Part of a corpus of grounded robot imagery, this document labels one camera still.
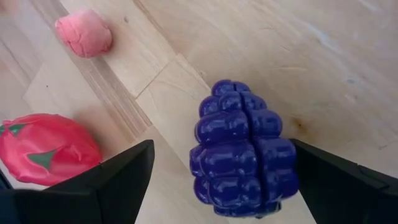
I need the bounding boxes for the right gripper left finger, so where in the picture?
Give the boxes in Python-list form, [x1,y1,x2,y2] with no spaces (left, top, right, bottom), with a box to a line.
[0,139,155,224]

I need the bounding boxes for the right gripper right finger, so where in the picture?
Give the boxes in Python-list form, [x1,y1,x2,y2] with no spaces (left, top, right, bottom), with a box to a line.
[290,138,398,224]

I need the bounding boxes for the red toy dragon fruit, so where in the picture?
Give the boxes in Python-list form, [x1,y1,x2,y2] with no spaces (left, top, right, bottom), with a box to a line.
[0,113,103,187]

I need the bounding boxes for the purple toy grape bunch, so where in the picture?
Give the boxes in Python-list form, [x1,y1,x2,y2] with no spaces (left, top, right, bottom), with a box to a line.
[188,79,300,218]

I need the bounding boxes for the pink textured toy fruit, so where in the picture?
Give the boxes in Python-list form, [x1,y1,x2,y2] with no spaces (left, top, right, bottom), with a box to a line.
[55,8,113,59]

